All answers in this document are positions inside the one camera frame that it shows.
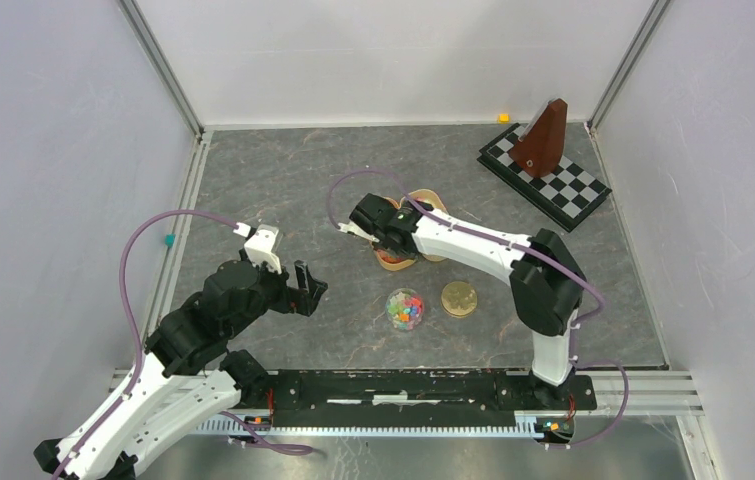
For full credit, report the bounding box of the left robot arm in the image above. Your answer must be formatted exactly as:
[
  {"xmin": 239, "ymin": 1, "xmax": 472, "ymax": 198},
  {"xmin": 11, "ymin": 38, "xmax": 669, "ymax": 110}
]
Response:
[{"xmin": 34, "ymin": 259, "xmax": 328, "ymax": 479}]

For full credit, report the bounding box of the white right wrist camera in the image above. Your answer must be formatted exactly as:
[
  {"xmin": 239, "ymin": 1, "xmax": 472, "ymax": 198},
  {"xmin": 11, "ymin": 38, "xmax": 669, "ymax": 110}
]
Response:
[{"xmin": 338, "ymin": 222, "xmax": 379, "ymax": 243}]

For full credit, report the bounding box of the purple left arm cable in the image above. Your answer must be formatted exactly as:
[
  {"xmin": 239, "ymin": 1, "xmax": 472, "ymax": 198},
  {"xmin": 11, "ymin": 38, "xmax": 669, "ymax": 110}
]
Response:
[{"xmin": 48, "ymin": 209, "xmax": 252, "ymax": 480}]

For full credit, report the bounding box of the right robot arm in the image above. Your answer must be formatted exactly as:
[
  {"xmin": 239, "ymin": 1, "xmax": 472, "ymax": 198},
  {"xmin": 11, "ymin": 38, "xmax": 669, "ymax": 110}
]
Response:
[{"xmin": 337, "ymin": 194, "xmax": 585, "ymax": 408}]

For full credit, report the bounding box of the clear plastic round jar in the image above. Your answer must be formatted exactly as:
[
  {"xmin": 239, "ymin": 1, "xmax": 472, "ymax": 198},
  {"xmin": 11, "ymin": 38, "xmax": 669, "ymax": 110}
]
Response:
[{"xmin": 385, "ymin": 288, "xmax": 424, "ymax": 331}]

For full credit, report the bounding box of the gold round jar lid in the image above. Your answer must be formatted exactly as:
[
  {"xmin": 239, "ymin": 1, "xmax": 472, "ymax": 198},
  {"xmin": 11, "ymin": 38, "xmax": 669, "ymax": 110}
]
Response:
[{"xmin": 440, "ymin": 281, "xmax": 478, "ymax": 318}]

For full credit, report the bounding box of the gold tin of gummy candies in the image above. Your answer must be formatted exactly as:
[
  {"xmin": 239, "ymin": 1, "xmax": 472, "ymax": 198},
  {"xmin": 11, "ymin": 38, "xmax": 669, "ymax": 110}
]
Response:
[{"xmin": 371, "ymin": 197, "xmax": 418, "ymax": 273}]

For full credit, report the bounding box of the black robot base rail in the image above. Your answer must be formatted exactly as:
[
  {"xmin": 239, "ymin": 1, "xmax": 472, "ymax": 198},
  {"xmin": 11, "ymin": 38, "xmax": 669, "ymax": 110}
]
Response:
[{"xmin": 236, "ymin": 369, "xmax": 598, "ymax": 429}]

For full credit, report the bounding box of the brown wooden metronome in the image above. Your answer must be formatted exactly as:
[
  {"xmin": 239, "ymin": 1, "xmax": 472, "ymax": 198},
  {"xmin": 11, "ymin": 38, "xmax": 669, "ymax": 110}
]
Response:
[{"xmin": 508, "ymin": 98, "xmax": 568, "ymax": 178}]

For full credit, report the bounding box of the gold tin of star candies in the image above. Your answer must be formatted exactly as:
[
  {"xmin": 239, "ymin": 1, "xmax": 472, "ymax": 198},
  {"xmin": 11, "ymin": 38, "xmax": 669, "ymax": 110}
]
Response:
[{"xmin": 399, "ymin": 189, "xmax": 447, "ymax": 269}]

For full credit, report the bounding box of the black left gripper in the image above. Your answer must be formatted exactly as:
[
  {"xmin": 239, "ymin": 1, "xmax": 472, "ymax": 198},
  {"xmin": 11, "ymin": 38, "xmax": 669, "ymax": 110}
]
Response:
[{"xmin": 226, "ymin": 248, "xmax": 327, "ymax": 338}]

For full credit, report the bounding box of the black white chessboard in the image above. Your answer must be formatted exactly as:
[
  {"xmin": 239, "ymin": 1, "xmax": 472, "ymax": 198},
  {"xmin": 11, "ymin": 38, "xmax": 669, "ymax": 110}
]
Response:
[{"xmin": 478, "ymin": 123, "xmax": 612, "ymax": 232}]

